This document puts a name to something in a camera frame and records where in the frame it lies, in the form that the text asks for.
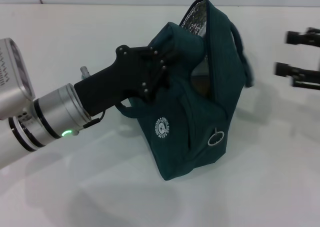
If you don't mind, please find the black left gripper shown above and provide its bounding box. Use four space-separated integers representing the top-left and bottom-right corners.
73 45 181 118

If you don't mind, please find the teal fabric insulated bag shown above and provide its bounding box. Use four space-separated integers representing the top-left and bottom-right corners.
115 0 255 182

